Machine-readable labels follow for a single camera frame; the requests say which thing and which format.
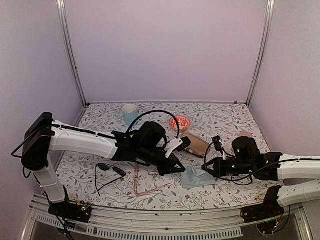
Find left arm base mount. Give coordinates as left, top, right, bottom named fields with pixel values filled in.
left=47, top=194, right=92, bottom=223

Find brown striped glasses case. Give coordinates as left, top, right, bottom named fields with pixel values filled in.
left=182, top=132, right=211, bottom=158

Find black sunglasses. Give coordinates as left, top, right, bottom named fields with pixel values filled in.
left=94, top=163, right=127, bottom=197

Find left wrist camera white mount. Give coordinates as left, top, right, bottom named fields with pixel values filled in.
left=164, top=136, right=192, bottom=159

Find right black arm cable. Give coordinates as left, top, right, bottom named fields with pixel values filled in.
left=204, top=141, right=281, bottom=186

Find blue cleaning cloth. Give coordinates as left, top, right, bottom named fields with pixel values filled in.
left=181, top=166, right=216, bottom=189

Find light blue paper cup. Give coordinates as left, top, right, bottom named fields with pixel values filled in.
left=121, top=103, right=138, bottom=126

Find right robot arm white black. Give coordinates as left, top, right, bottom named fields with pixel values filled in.
left=201, top=136, right=320, bottom=218

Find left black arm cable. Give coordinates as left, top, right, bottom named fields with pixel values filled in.
left=126, top=109, right=181, bottom=140

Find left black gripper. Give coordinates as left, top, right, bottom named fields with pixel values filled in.
left=138, top=145, right=187, bottom=178

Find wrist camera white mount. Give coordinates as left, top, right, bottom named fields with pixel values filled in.
left=164, top=136, right=192, bottom=159
left=212, top=135, right=227, bottom=160

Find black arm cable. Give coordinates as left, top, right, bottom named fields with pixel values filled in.
left=204, top=141, right=281, bottom=186
left=126, top=109, right=181, bottom=140

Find left aluminium frame post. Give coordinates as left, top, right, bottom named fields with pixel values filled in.
left=56, top=0, right=88, bottom=108

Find pink translucent plastic cup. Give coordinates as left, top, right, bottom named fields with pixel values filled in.
left=238, top=130, right=254, bottom=138

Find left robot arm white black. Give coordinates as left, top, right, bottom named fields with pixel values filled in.
left=11, top=112, right=190, bottom=217

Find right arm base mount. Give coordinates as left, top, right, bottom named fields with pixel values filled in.
left=239, top=185, right=285, bottom=235

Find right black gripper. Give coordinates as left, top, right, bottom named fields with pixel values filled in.
left=202, top=157, right=254, bottom=178

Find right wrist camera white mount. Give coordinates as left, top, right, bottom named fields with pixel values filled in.
left=212, top=135, right=227, bottom=160

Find floral patterned table mat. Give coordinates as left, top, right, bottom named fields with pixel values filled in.
left=57, top=103, right=278, bottom=211

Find red patterned small bowl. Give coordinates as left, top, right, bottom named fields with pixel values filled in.
left=169, top=115, right=191, bottom=132

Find clear pink frame glasses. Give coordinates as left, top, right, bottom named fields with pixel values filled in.
left=134, top=165, right=170, bottom=197

